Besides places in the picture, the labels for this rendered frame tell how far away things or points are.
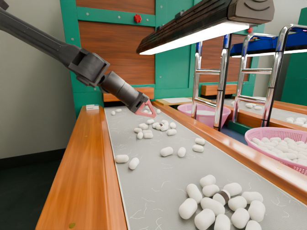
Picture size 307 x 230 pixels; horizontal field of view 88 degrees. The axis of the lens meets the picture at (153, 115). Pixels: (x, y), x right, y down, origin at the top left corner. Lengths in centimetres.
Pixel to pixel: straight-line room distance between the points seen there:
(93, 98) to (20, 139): 123
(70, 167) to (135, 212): 18
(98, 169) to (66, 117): 160
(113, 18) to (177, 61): 45
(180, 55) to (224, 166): 84
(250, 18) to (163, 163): 34
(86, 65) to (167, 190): 37
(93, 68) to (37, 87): 147
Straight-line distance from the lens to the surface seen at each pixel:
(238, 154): 47
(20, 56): 194
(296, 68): 325
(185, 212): 29
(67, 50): 52
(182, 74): 114
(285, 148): 62
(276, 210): 37
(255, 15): 32
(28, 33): 59
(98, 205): 30
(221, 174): 41
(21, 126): 204
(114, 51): 101
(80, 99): 101
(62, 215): 30
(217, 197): 32
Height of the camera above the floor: 97
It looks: 16 degrees down
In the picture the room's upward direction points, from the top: straight up
